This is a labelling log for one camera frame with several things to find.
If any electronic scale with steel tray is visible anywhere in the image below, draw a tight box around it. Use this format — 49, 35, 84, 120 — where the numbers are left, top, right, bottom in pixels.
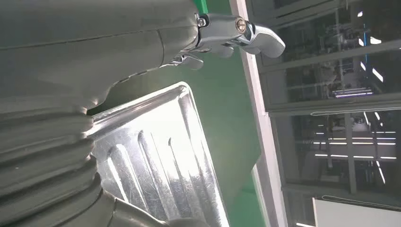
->
84, 81, 231, 227

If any dark green table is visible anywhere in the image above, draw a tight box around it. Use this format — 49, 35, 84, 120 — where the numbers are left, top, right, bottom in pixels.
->
87, 0, 267, 227

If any white board panel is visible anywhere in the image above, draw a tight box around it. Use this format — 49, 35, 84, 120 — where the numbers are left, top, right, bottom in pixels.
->
313, 197, 401, 227

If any glass partition with grey frame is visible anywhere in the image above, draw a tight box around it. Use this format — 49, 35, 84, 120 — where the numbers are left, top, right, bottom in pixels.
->
247, 0, 401, 227

